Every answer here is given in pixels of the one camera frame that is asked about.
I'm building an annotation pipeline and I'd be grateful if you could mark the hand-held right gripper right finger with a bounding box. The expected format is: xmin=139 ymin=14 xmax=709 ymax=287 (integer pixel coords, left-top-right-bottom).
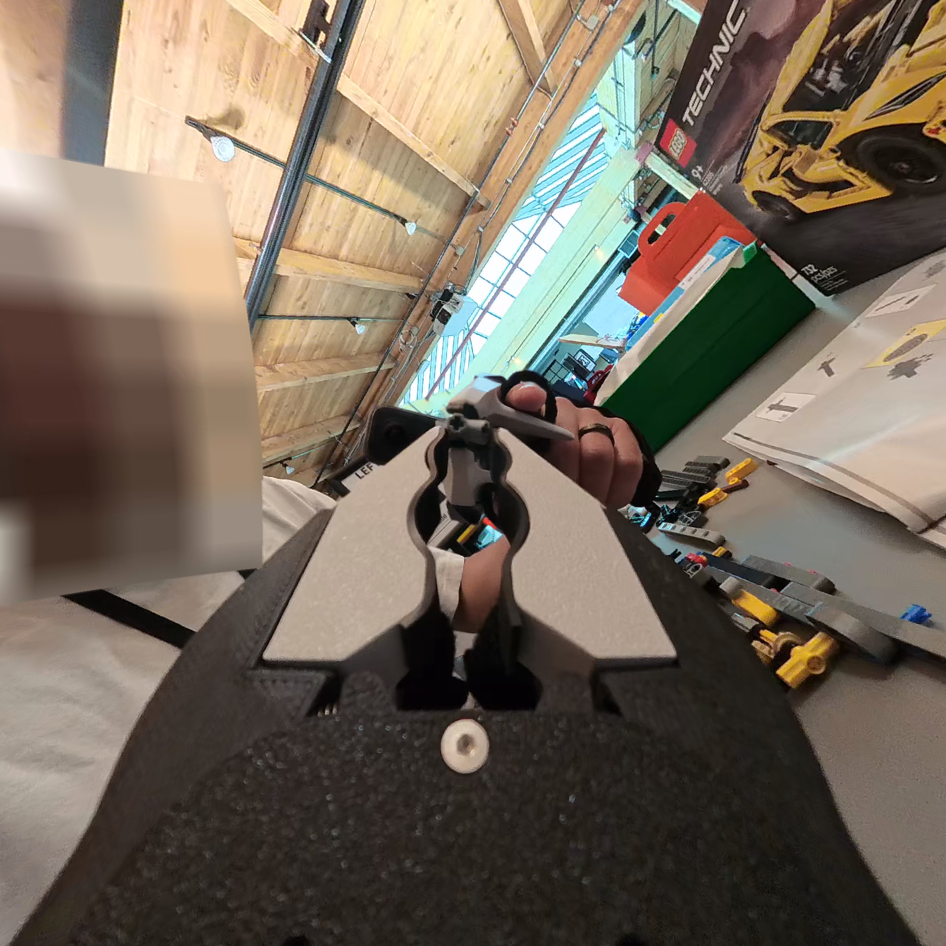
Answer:
xmin=472 ymin=429 xmax=678 ymax=710

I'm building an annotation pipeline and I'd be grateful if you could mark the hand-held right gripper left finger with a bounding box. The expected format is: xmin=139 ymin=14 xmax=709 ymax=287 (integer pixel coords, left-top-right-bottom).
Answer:
xmin=262 ymin=425 xmax=468 ymax=710

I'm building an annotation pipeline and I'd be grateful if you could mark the grey lego axle connector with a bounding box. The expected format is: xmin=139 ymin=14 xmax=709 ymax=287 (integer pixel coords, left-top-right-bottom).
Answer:
xmin=442 ymin=414 xmax=495 ymax=522

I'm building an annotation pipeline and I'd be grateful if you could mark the long dark lego chassis assembly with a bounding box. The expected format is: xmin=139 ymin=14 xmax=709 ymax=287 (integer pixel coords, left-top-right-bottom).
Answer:
xmin=676 ymin=550 xmax=946 ymax=690

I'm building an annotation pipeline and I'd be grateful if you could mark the person's left forearm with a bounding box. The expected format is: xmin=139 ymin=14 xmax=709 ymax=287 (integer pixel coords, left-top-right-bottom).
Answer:
xmin=452 ymin=543 xmax=511 ymax=633

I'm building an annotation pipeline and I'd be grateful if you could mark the small pile of lego beams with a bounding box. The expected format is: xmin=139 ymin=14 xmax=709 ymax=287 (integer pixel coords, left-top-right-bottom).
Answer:
xmin=658 ymin=454 xmax=761 ymax=551

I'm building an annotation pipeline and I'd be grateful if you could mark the yellow car lego set box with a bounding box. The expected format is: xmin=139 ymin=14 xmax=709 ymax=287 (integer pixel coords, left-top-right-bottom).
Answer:
xmin=654 ymin=0 xmax=946 ymax=297

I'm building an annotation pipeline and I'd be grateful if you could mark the green plastic bin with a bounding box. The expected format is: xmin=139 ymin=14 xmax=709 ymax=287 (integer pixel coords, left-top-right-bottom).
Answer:
xmin=595 ymin=247 xmax=817 ymax=453

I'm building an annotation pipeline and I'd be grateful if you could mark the white t-shirt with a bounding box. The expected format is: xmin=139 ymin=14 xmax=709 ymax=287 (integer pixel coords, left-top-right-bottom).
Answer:
xmin=0 ymin=475 xmax=341 ymax=940

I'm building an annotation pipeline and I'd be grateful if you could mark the open instruction booklet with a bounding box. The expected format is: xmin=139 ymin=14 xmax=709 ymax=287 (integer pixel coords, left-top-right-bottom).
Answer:
xmin=723 ymin=247 xmax=946 ymax=551

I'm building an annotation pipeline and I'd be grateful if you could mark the blue plastic roll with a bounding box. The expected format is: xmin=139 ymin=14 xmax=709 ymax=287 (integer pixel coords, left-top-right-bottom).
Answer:
xmin=650 ymin=235 xmax=747 ymax=326

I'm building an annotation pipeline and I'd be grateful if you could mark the orange tote bag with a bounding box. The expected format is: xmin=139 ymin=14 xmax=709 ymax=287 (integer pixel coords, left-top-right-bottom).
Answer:
xmin=617 ymin=191 xmax=758 ymax=315

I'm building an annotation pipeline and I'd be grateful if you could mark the black lanyard with badge reel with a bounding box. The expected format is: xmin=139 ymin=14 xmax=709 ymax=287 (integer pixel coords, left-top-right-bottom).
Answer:
xmin=67 ymin=590 xmax=197 ymax=649

